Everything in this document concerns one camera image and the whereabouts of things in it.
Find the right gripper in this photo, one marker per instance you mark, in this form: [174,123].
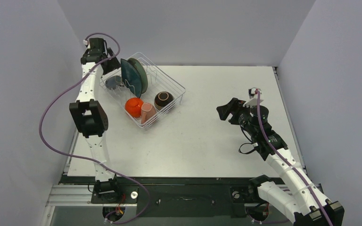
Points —
[235,110]

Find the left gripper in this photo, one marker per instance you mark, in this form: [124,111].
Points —
[113,65]

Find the white blue-handled cup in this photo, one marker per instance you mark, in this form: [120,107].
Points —
[114,82]

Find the dark teal square plate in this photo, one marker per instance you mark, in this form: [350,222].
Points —
[131,78]

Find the light green floral plate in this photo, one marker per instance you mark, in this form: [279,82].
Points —
[143,75]

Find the orange bowl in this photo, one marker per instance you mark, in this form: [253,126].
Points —
[133,107]

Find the pink floral mug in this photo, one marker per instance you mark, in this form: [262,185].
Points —
[147,112]

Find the black patterned bowl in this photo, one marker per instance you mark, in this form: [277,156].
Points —
[162,99]

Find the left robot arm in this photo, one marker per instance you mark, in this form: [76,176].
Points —
[90,118]

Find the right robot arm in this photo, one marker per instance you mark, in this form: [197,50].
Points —
[304,204]

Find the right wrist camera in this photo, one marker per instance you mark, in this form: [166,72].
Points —
[253,95]

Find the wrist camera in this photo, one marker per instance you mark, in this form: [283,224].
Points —
[253,95]
[86,43]

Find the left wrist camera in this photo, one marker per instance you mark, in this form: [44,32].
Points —
[86,43]

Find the white wire dish rack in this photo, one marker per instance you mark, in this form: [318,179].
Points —
[158,81]

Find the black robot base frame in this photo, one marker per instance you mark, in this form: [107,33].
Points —
[165,197]

